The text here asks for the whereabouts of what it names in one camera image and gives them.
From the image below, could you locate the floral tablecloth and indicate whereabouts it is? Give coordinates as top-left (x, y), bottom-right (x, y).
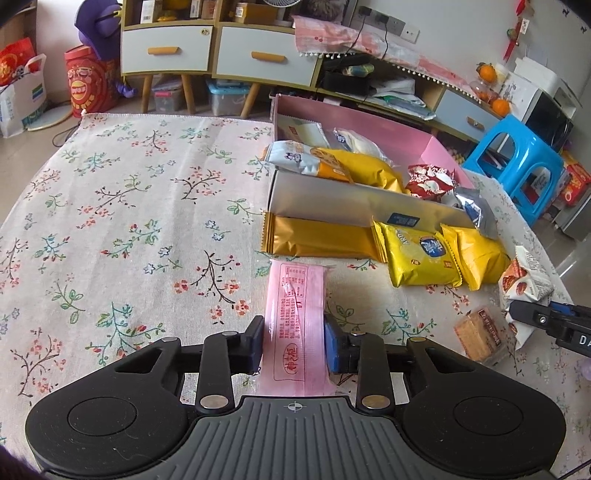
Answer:
top-left (0, 112), bottom-right (591, 478)

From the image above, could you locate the yellow packet with blue label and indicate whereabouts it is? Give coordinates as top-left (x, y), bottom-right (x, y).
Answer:
top-left (373, 219), bottom-right (463, 288)

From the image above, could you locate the pink cracker packet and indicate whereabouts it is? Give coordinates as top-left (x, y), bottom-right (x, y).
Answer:
top-left (260, 258), bottom-right (339, 398)

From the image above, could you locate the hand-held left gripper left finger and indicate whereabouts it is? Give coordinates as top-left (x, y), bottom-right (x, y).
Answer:
top-left (111, 315), bottom-right (265, 415)

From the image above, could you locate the grey drawer with orange handle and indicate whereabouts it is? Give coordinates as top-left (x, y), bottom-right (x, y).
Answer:
top-left (121, 25), bottom-right (214, 75)
top-left (215, 26), bottom-right (322, 89)

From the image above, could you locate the brown cardboard box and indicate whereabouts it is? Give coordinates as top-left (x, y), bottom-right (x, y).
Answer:
top-left (233, 2), bottom-right (279, 25)

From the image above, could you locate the blue plastic stool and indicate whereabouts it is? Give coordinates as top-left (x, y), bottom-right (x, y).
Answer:
top-left (462, 114), bottom-right (567, 228)

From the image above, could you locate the red wall decoration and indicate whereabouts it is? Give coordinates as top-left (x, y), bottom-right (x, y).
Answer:
top-left (502, 0), bottom-right (530, 64)

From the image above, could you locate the wooden cabinet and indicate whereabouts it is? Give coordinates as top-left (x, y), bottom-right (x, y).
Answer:
top-left (119, 0), bottom-right (325, 117)

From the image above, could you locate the pink floral cloth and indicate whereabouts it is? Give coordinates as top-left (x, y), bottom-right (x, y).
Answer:
top-left (292, 15), bottom-right (479, 100)

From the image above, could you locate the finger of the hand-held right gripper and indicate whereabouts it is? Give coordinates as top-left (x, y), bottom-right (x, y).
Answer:
top-left (508, 300), bottom-right (576, 333)

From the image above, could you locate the dark wall socket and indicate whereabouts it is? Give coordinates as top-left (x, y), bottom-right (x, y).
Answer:
top-left (357, 5), bottom-right (402, 35)

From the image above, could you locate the white shopping bag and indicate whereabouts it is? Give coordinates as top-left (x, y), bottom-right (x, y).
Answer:
top-left (0, 52), bottom-right (49, 138)

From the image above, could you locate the pile of white bags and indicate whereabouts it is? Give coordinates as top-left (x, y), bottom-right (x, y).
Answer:
top-left (368, 76), bottom-right (438, 121)

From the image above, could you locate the low wooden tv stand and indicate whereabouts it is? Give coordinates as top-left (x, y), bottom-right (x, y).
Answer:
top-left (316, 55), bottom-right (505, 140)

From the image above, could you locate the white desk fan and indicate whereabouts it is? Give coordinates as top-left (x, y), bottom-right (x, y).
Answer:
top-left (265, 0), bottom-right (306, 27)

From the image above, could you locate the red and white snack packet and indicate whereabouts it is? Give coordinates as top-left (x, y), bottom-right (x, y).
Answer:
top-left (405, 163), bottom-right (457, 202)

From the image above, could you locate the clear packet of crackers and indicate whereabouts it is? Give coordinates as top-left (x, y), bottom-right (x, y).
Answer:
top-left (454, 308), bottom-right (505, 364)

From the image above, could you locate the red cylindrical bucket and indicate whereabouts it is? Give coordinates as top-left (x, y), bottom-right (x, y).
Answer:
top-left (64, 45), bottom-right (124, 119)

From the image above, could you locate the pink cardboard box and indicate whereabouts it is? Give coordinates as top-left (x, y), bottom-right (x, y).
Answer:
top-left (269, 93), bottom-right (477, 232)

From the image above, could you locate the gold foil packet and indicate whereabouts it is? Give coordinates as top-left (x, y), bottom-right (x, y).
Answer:
top-left (260, 211), bottom-right (385, 262)

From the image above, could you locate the black microwave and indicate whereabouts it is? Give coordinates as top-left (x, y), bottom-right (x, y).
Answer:
top-left (523, 89), bottom-right (576, 154)

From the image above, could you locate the red gift bag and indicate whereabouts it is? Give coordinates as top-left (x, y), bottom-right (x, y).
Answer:
top-left (0, 37), bottom-right (38, 87)

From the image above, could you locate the silver foil packet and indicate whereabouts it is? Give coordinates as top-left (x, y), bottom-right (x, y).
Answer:
top-left (454, 186), bottom-right (498, 239)

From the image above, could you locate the cat picture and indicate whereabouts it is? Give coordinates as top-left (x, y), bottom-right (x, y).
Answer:
top-left (305, 0), bottom-right (357, 20)

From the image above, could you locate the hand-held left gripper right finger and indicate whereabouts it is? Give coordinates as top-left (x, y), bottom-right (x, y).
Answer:
top-left (323, 315), bottom-right (478, 413)

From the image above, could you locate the black bag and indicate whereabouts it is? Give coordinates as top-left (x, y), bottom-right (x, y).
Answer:
top-left (320, 66), bottom-right (373, 97)

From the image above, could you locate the black cable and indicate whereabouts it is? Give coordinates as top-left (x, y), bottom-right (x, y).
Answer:
top-left (345, 9), bottom-right (394, 62)

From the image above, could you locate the plain yellow packet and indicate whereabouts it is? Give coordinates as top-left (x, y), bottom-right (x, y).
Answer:
top-left (440, 223), bottom-right (512, 292)

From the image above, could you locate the clear storage box blue lid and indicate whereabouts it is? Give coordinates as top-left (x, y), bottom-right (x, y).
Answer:
top-left (206, 78), bottom-right (262, 118)

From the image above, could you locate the red cardboard box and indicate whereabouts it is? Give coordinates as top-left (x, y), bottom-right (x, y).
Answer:
top-left (556, 151), bottom-right (591, 207)

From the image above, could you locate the silver appliance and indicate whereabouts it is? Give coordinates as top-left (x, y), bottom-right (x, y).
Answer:
top-left (551, 188), bottom-right (591, 241)

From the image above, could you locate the white printer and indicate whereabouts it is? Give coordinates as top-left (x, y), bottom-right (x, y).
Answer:
top-left (512, 57), bottom-right (583, 110)

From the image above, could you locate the white packet with blue print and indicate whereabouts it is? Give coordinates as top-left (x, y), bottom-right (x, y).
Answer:
top-left (331, 128), bottom-right (394, 163)

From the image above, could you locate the large yellow snack bag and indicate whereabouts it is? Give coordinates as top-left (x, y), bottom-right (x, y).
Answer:
top-left (323, 148), bottom-right (408, 193)

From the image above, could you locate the white snack packet red print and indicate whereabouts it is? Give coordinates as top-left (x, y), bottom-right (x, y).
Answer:
top-left (500, 244), bottom-right (556, 348)

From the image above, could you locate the purple plush toy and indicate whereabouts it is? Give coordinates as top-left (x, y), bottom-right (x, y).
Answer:
top-left (75, 0), bottom-right (138, 99)

